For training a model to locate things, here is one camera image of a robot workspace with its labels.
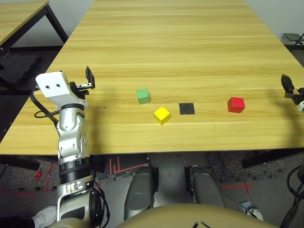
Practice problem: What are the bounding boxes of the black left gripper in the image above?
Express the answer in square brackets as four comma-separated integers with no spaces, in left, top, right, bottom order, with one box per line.
[70,66,96,97]

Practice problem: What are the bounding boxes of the black square pad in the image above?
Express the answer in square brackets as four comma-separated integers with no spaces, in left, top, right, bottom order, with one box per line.
[179,103,196,115]

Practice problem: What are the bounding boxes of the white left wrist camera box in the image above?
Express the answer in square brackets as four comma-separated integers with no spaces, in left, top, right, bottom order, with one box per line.
[35,71,87,106]

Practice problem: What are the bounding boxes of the grey robot leg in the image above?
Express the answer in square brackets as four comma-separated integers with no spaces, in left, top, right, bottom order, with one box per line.
[189,165,225,209]
[123,165,156,220]

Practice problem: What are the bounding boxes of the wooden side table black legs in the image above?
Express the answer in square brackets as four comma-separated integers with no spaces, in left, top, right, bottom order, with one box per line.
[0,0,69,52]

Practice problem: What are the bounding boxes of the white bystander shoe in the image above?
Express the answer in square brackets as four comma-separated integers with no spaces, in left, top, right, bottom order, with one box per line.
[32,205,59,228]

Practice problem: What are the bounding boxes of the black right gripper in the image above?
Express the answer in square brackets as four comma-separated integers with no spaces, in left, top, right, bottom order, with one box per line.
[281,74,304,105]

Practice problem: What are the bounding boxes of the yellow wooden block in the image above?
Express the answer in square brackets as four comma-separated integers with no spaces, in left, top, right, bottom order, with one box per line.
[153,106,171,126]

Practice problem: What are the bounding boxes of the black tripod stand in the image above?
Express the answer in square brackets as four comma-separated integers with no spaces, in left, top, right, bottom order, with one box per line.
[283,32,304,47]

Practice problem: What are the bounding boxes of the grey left robot leg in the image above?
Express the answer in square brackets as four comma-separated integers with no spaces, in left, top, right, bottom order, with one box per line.
[123,165,156,220]

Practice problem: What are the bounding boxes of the black floor cable bundle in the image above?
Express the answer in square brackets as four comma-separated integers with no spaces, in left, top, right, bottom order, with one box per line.
[280,163,304,228]

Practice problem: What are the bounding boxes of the beige robot torso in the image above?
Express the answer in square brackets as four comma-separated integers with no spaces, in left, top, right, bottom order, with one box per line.
[116,203,281,228]

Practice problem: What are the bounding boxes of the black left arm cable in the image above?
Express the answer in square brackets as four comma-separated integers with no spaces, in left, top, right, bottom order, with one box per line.
[29,89,60,125]

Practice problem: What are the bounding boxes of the grey right robot leg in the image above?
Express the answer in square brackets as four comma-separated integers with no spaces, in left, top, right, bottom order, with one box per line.
[189,165,225,209]

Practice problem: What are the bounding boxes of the green wooden block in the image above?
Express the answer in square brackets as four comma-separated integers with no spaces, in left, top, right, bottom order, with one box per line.
[136,88,151,105]

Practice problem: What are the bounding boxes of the black foam mat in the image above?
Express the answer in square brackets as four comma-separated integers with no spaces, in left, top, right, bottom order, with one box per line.
[0,53,42,87]

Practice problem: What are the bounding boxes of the red wooden block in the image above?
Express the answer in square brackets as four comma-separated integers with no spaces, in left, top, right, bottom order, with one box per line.
[227,96,246,114]

